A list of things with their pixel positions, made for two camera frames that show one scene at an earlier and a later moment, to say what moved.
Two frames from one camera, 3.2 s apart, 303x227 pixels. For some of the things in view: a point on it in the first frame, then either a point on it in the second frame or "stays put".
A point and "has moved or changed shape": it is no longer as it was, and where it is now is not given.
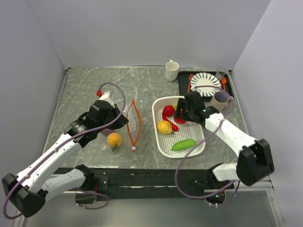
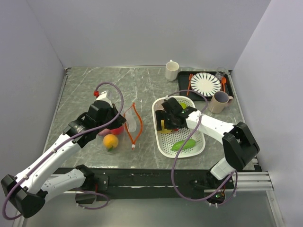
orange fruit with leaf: [114, 140] has moved or changed shape
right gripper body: [190, 112] to [169, 118]
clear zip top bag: [124, 139] has moved or changed shape
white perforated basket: [177, 138] stays put
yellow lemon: [164, 127] stays put
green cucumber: [183, 144] stays put
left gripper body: [114, 115] stays put
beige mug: [220, 100] stays put
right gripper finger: [180, 108] to [160, 115]
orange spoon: [224, 81] stays put
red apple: [180, 121] has moved or changed shape
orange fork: [190, 80] stays put
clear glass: [221, 73] stays put
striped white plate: [200, 79] stays put
